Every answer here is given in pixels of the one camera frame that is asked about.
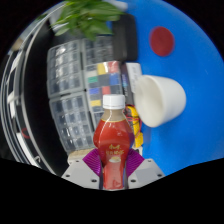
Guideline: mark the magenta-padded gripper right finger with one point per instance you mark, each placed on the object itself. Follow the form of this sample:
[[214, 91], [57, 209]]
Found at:
[[145, 173]]

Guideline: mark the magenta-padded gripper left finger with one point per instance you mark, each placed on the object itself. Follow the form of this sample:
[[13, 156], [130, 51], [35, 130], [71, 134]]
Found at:
[[81, 173]]

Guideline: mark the red drink bottle white cap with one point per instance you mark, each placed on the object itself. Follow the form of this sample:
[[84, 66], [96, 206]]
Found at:
[[112, 140]]

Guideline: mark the yellow multimeter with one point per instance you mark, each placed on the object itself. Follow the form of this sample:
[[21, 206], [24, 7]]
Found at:
[[137, 138]]

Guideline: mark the white cup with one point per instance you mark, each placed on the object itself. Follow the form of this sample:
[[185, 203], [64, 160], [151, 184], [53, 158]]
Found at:
[[160, 100]]

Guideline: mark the dark grey shelf unit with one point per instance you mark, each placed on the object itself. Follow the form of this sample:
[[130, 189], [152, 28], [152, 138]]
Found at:
[[33, 100]]

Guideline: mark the colour checker card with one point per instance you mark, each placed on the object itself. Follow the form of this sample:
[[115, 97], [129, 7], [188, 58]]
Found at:
[[103, 80]]

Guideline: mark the black box with white label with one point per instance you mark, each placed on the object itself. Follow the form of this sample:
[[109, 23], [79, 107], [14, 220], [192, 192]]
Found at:
[[132, 75]]

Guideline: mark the flat round red coaster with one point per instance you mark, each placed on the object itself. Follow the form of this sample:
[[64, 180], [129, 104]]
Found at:
[[161, 41]]

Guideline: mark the black case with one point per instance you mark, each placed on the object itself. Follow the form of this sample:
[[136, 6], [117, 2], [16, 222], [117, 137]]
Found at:
[[125, 36]]

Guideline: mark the large potted green plant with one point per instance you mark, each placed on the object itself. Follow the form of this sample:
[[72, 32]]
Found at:
[[88, 18]]

